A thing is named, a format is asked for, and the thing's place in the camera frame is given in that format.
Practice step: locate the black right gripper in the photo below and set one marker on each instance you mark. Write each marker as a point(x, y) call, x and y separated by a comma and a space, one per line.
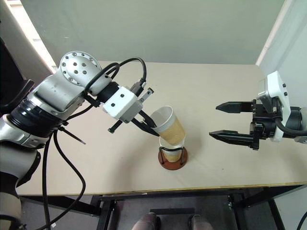
point(262, 119)

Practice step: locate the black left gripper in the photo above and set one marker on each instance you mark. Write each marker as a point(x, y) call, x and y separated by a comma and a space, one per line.
point(148, 92)

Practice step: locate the ribbed brown white paper cup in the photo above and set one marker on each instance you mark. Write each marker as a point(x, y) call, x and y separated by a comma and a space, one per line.
point(172, 130)
point(173, 155)

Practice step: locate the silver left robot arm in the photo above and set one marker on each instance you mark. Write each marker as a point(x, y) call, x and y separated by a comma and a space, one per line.
point(57, 95)

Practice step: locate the black zip tie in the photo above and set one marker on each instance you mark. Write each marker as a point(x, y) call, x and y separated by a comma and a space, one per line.
point(74, 137)

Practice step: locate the silver robot torso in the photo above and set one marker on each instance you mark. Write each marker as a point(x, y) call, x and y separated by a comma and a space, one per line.
point(12, 182)

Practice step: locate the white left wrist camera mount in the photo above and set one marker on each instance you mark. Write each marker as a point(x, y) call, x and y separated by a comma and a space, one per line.
point(121, 105)

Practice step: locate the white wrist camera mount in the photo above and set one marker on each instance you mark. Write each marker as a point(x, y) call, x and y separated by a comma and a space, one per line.
point(275, 91)
point(121, 105)

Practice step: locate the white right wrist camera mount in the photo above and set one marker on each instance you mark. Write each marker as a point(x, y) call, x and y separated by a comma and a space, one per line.
point(275, 91)

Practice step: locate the black metal table frame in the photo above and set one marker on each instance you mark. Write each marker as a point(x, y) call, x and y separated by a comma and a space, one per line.
point(168, 198)

